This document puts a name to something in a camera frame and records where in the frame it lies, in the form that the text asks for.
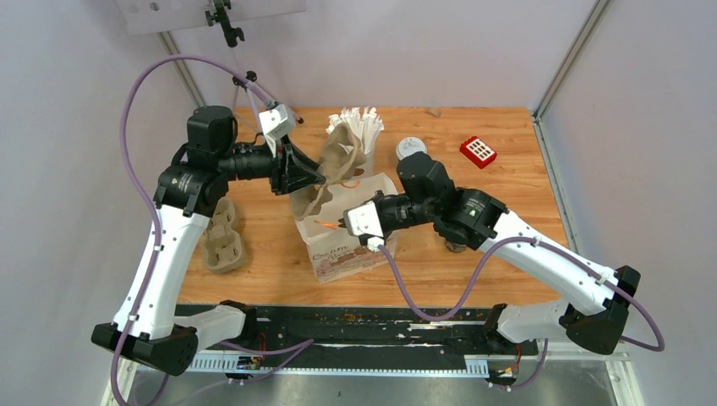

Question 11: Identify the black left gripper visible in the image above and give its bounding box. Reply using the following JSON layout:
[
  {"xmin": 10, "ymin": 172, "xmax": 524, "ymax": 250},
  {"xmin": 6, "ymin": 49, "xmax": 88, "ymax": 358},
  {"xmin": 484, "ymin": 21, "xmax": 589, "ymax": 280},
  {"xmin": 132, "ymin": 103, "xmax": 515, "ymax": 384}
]
[{"xmin": 218, "ymin": 133, "xmax": 326, "ymax": 195}]

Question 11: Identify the white coffee cup lid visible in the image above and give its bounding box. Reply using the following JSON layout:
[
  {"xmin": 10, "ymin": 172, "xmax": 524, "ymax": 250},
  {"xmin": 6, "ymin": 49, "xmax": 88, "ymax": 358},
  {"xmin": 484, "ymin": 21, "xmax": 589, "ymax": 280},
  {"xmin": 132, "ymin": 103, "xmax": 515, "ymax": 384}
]
[{"xmin": 396, "ymin": 136, "xmax": 428, "ymax": 161}]

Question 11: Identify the brown cup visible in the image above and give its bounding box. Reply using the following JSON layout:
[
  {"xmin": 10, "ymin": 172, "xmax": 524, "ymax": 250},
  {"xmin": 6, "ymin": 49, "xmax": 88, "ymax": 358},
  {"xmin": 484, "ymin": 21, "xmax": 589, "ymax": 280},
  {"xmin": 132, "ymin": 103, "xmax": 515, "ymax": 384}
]
[{"xmin": 445, "ymin": 240, "xmax": 467, "ymax": 253}]

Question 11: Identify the paper takeout bag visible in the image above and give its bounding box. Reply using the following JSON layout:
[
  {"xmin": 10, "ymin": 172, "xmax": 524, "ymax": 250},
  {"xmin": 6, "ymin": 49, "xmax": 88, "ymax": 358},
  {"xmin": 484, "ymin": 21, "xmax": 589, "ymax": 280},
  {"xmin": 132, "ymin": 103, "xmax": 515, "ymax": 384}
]
[{"xmin": 295, "ymin": 173, "xmax": 397, "ymax": 284}]

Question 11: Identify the cardboard cup carrier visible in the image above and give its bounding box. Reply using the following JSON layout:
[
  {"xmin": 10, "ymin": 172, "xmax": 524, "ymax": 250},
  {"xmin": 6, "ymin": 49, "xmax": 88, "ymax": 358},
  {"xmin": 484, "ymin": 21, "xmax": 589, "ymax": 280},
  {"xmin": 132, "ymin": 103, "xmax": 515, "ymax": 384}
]
[
  {"xmin": 201, "ymin": 196, "xmax": 247, "ymax": 274},
  {"xmin": 289, "ymin": 123, "xmax": 366, "ymax": 221}
]

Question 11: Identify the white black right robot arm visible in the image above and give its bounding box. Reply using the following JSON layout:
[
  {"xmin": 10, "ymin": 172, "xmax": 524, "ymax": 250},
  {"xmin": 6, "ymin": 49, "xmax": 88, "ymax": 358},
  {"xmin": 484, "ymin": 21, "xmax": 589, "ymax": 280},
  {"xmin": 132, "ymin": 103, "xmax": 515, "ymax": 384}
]
[{"xmin": 344, "ymin": 152, "xmax": 642, "ymax": 355}]

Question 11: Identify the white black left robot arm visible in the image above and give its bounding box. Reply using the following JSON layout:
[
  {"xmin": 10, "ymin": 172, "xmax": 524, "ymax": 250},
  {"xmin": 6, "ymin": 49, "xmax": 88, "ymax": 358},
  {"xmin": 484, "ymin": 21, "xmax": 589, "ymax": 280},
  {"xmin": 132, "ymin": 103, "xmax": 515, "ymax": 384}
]
[{"xmin": 91, "ymin": 104, "xmax": 326, "ymax": 376}]

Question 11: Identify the white cup of straws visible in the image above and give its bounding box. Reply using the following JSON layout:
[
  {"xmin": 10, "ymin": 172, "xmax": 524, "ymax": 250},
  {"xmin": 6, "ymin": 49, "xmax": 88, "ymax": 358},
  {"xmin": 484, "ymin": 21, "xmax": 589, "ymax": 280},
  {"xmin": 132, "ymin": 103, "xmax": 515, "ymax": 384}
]
[{"xmin": 326, "ymin": 107, "xmax": 385, "ymax": 178}]

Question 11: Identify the red white toy block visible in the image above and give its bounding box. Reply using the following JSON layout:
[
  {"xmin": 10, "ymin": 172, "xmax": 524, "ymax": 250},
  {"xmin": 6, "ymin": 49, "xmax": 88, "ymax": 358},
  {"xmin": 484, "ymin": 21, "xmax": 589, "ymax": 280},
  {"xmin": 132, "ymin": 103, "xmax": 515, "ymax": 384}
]
[{"xmin": 459, "ymin": 136, "xmax": 498, "ymax": 169}]

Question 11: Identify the white perforated board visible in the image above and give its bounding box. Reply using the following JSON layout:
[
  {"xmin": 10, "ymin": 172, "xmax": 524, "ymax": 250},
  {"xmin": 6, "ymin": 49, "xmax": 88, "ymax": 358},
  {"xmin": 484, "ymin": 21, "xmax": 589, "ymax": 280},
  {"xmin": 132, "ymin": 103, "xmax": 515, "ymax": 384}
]
[{"xmin": 115, "ymin": 0, "xmax": 308, "ymax": 35}]

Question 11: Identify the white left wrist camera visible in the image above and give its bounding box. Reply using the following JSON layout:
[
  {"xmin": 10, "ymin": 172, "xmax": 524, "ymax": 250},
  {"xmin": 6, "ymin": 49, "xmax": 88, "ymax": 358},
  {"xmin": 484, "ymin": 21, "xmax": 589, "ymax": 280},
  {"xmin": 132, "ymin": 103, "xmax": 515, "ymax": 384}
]
[{"xmin": 258, "ymin": 104, "xmax": 297, "ymax": 157}]

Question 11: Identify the camera tripod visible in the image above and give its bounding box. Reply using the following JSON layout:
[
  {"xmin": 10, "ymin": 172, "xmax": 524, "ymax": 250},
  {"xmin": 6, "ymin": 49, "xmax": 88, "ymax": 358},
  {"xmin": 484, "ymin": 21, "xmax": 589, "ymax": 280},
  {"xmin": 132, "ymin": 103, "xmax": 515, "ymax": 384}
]
[{"xmin": 204, "ymin": 0, "xmax": 304, "ymax": 127}]

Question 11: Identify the aluminium rail frame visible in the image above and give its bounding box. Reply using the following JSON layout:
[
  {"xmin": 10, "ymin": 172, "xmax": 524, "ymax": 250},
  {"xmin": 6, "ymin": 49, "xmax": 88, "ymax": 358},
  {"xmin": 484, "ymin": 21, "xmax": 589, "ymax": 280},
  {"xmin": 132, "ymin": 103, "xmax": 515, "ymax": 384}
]
[{"xmin": 117, "ymin": 343, "xmax": 634, "ymax": 405}]

